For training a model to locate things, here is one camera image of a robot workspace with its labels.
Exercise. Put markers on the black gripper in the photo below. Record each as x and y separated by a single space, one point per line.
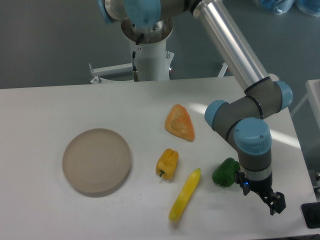
260 182

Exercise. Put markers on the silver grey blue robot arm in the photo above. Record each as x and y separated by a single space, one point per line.
241 123

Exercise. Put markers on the green bell pepper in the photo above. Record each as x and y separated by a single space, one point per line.
224 174

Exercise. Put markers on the yellow bell pepper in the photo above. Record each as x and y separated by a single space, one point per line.
167 164

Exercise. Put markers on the black device at table edge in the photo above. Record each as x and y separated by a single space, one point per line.
311 214

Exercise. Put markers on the yellow corn cob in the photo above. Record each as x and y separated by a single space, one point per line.
183 198

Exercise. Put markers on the orange triangular pastry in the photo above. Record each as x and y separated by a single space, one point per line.
179 123

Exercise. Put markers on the beige round plate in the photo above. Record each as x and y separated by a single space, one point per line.
96 162

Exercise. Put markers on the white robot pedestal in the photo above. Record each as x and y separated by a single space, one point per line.
150 59

